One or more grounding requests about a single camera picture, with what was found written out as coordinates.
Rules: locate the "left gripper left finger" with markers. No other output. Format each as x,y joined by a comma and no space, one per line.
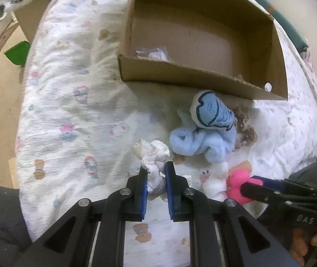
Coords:
91,233

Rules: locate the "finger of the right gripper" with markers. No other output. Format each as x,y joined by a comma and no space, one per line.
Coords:
287,186
262,194

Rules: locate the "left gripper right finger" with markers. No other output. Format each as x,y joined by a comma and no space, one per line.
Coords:
221,233

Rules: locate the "pink foam mushroom toy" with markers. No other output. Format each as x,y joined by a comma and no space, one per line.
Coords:
234,182

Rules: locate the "orange foam cylinder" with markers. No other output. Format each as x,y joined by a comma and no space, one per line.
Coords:
245,165

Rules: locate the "light blue fish plush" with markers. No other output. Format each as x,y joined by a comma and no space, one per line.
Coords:
207,128

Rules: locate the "white satin scrunchie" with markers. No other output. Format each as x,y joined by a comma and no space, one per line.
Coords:
153,156

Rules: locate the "person's right hand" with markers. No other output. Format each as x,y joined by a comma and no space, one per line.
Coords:
299,247

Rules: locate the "beige lace scrunchie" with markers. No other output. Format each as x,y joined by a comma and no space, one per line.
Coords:
246,134

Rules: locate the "white patterned bed quilt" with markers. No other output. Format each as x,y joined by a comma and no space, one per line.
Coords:
79,120

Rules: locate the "teal headboard cushion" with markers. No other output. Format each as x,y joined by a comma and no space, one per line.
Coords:
292,33

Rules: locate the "brown cardboard box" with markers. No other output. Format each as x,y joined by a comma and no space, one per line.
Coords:
230,46

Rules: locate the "green plastic bin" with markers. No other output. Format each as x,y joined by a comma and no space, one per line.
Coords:
18,53

